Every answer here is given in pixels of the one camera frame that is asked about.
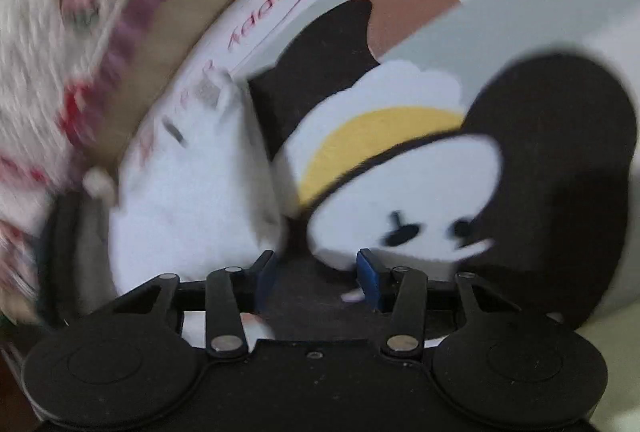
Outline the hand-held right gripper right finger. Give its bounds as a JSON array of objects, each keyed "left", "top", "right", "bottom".
[{"left": 356, "top": 248, "right": 521, "bottom": 359}]

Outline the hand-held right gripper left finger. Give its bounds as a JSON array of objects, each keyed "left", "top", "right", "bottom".
[{"left": 114, "top": 251, "right": 277, "bottom": 359}]

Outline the pale grey shirt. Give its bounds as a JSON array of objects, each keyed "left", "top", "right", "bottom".
[{"left": 107, "top": 67, "right": 286, "bottom": 293}]

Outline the white quilted printed blanket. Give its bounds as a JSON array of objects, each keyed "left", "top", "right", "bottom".
[{"left": 0, "top": 0, "right": 236, "bottom": 313}]

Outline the checkered cartoon floor mat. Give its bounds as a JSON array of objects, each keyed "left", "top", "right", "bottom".
[{"left": 120, "top": 0, "right": 640, "bottom": 432}]

